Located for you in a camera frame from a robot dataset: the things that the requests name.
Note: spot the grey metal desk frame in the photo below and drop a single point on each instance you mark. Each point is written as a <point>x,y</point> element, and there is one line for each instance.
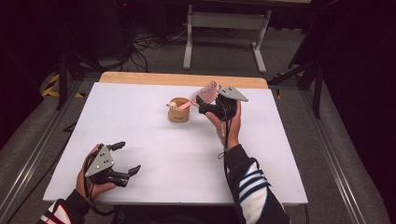
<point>227,20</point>

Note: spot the person's right hand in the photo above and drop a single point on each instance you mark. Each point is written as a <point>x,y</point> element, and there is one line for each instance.
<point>233,130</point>

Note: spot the white table mat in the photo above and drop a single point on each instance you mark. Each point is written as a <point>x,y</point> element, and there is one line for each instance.
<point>174,161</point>

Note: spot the aluminium rail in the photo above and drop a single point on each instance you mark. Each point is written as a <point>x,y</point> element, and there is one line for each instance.
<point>34,161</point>
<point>336,171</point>

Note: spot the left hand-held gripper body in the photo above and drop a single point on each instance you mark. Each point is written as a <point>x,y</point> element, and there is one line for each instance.
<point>100,161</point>

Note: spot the brown round holder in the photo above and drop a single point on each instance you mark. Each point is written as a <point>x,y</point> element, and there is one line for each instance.
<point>179,115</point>

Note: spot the pink hairbrush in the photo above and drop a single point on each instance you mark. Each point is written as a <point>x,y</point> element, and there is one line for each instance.
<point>205,93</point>

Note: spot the yellow black floor tape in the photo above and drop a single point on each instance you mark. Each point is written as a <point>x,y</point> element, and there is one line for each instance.
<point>49,90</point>

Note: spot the black metal stand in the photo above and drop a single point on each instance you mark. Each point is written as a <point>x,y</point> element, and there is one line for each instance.
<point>63,77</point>
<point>317,90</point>

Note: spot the wooden table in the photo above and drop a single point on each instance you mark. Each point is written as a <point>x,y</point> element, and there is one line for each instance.
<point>155,79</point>

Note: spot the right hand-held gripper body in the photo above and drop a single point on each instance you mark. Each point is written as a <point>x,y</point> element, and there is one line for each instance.
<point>229,107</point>

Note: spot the person's left hand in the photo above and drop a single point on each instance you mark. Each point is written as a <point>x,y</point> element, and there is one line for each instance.
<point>90,188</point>

